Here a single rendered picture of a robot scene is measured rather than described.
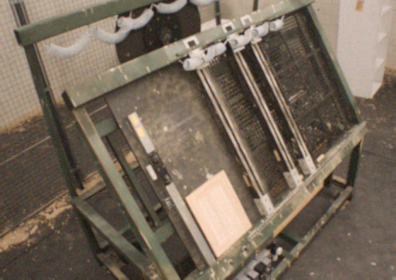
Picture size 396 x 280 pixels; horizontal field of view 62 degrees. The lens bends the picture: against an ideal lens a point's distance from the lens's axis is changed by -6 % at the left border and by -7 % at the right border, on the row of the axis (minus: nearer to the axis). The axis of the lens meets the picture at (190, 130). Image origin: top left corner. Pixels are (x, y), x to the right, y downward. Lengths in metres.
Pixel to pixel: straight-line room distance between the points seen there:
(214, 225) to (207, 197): 0.17
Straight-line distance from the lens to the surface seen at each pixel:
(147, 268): 2.27
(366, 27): 5.36
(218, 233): 2.11
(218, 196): 2.10
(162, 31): 2.59
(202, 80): 2.09
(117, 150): 1.89
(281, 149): 2.40
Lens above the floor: 2.56
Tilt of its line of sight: 31 degrees down
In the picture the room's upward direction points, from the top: 8 degrees counter-clockwise
